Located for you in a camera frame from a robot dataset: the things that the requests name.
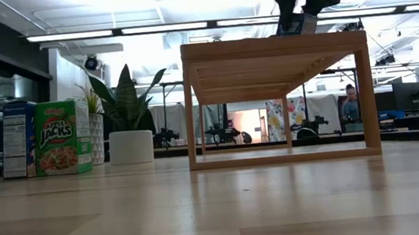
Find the pink lit panel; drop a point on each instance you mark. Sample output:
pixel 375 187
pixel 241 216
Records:
pixel 248 123

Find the round black ceiling lamp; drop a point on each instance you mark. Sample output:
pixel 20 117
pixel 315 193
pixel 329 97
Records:
pixel 91 63

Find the person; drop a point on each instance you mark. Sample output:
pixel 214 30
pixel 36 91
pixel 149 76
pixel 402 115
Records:
pixel 350 107

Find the blue bin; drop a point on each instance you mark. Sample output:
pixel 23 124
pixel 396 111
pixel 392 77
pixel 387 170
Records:
pixel 390 115

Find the floral patterned cloth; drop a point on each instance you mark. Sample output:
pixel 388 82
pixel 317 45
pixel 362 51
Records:
pixel 276 122

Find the blue cereal box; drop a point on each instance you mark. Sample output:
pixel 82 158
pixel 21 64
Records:
pixel 17 143
pixel 302 25

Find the black computer monitor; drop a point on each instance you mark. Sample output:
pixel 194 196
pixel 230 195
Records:
pixel 411 96
pixel 384 102

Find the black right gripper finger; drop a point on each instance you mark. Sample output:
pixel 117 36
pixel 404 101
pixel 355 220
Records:
pixel 320 3
pixel 287 9

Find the wooden slatted shelf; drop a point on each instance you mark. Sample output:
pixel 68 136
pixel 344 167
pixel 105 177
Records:
pixel 272 46

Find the green Apple Jacks cereal box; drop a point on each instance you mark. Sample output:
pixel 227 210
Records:
pixel 61 139

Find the succulent in patterned white pot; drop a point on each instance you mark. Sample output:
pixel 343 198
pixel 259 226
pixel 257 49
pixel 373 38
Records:
pixel 98 140

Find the black ceiling-mounted device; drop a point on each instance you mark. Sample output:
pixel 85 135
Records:
pixel 353 26
pixel 385 60

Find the snake plant in white pot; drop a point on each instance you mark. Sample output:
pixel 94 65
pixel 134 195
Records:
pixel 131 148

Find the white curtain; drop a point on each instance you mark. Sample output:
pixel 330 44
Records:
pixel 178 116

